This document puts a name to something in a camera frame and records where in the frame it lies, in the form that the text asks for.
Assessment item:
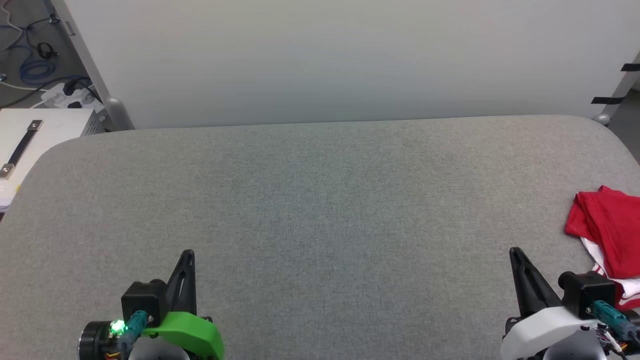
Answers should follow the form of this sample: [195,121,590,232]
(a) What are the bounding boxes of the red basketball jersey white sleeves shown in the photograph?
[564,185,640,311]

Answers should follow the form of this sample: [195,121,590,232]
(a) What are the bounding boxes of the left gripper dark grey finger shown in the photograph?
[165,249,198,316]

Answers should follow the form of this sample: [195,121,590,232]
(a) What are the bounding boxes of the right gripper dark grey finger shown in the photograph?
[509,247,564,318]

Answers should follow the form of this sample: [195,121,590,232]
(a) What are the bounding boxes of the white box with black handle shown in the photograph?
[0,107,107,211]

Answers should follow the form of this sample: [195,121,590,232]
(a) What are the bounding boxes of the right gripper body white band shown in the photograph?
[500,306,601,360]

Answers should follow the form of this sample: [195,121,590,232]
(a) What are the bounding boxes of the blue floor cable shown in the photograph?
[0,25,53,86]

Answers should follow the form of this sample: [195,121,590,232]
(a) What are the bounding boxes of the camera cable teal plug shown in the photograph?
[116,310,151,360]
[590,300,640,346]

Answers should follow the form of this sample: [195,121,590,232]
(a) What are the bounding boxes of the left camera cable teal plug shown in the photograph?
[116,310,151,360]

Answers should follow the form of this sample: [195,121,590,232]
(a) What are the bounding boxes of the right camera cable teal plug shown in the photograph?
[590,300,640,346]

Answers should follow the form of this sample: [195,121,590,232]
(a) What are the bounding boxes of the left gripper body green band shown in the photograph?
[141,311,225,360]

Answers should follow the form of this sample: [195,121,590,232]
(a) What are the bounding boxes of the white power strip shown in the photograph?
[41,80,106,112]

